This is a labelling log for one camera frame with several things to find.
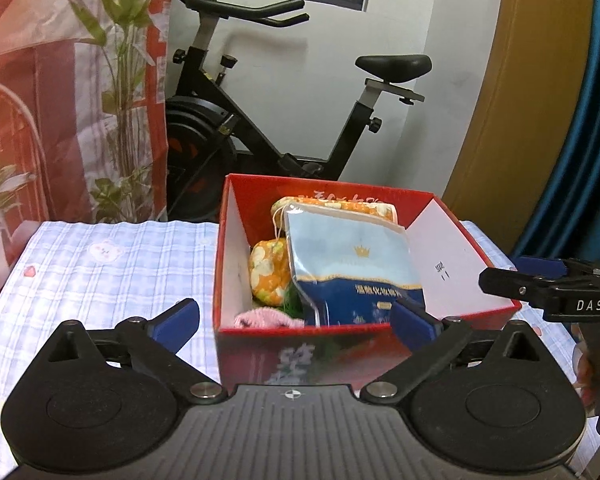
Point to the checkered tablecloth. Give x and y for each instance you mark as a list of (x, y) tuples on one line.
[(110, 270)]

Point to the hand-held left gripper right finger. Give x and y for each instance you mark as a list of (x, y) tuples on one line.
[(409, 326)]

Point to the pink knitted cloth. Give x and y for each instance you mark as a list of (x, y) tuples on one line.
[(262, 319)]

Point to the person's right hand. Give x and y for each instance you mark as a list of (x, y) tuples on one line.
[(586, 365)]

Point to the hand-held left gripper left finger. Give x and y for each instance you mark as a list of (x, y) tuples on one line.
[(177, 322)]

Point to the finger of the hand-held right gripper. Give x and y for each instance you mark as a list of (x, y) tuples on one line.
[(537, 266), (510, 282)]

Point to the red cardboard box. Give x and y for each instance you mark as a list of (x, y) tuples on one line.
[(240, 350)]

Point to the printed backdrop cloth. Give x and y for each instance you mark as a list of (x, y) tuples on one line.
[(70, 100)]

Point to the yellow wooden panel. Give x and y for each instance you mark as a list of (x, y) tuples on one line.
[(525, 100)]

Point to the black exercise bike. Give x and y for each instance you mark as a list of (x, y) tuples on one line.
[(210, 125)]

